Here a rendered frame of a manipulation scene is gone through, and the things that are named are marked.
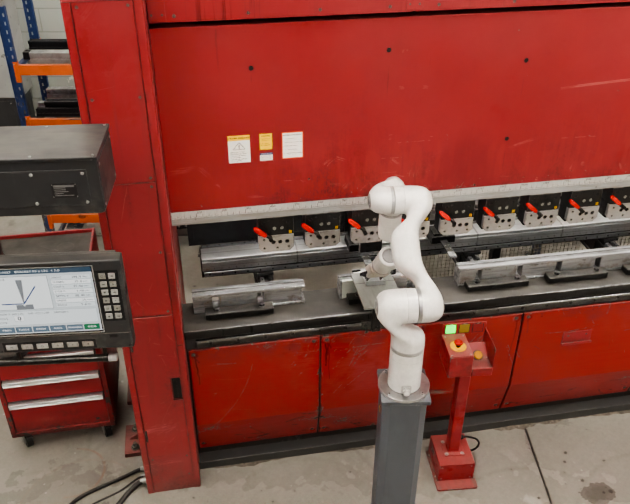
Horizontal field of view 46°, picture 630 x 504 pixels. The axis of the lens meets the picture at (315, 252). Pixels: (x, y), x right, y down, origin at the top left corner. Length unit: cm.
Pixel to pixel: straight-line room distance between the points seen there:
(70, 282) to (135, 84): 69
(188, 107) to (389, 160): 84
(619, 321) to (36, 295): 269
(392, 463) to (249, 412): 90
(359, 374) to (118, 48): 186
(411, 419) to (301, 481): 110
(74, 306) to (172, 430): 112
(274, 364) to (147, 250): 88
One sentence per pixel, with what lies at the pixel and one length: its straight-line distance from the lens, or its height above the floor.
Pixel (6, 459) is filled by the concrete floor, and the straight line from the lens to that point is 412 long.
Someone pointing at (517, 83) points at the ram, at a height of 186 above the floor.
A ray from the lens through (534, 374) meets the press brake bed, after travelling 390.
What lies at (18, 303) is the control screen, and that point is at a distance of 256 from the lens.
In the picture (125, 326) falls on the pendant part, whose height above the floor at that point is 133.
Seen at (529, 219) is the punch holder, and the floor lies 122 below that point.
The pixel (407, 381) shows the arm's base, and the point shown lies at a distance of 267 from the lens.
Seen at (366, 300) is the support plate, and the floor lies 100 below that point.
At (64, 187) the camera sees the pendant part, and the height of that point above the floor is 185.
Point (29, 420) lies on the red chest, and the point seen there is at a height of 22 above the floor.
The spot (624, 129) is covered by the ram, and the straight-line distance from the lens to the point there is 344.
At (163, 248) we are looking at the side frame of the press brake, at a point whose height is 137.
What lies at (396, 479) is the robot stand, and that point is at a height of 58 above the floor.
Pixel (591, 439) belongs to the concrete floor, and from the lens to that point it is 418.
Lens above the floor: 288
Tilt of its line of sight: 33 degrees down
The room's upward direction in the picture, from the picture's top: straight up
